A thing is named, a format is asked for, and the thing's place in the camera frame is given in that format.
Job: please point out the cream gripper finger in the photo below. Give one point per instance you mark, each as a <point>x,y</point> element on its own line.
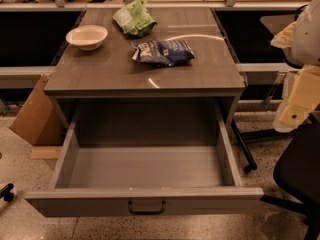
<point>303,98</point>

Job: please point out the blue chip bag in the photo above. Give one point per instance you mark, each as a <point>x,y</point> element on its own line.
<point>163,53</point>

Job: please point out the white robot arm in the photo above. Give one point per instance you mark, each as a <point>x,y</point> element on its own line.
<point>300,41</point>

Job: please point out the green chip bag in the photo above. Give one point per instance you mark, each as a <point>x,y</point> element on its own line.
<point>134,19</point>

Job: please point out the grey open top drawer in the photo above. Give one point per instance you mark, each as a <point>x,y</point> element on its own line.
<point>107,161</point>

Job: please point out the black office chair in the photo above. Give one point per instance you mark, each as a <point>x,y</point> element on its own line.
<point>297,172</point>

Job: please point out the black table leg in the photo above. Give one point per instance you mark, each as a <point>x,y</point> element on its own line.
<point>243,137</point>

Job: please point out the dark grey cabinet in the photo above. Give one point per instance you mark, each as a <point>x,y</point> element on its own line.
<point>170,79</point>

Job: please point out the white bowl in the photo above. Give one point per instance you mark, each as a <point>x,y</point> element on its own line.
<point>87,37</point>

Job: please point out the black chair caster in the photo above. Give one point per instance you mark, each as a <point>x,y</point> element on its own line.
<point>6,192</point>

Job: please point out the black drawer handle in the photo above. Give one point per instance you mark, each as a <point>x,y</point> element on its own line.
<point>146,208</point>

